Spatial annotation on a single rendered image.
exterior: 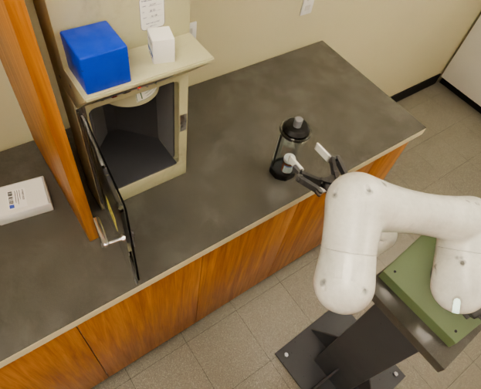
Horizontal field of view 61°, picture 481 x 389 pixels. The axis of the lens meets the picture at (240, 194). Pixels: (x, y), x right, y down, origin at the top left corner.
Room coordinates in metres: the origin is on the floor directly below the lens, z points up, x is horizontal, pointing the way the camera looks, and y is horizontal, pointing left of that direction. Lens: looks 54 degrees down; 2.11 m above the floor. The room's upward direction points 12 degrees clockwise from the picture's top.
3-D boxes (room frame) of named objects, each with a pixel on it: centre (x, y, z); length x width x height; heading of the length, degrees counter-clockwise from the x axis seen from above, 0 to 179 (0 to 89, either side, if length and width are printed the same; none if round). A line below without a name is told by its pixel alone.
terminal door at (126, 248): (0.55, 0.32, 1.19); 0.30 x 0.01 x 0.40; 38
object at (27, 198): (0.64, 0.68, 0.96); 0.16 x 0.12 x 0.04; 126
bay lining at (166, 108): (0.88, 0.41, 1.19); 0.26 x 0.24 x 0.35; 135
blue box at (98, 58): (0.68, 0.35, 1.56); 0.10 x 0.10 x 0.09; 45
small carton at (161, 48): (0.78, 0.25, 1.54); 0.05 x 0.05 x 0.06; 30
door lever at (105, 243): (0.47, 0.30, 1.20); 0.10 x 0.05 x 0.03; 38
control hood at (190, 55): (0.75, 0.28, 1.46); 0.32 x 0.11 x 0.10; 135
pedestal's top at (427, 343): (0.62, -0.68, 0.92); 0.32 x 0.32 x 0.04; 47
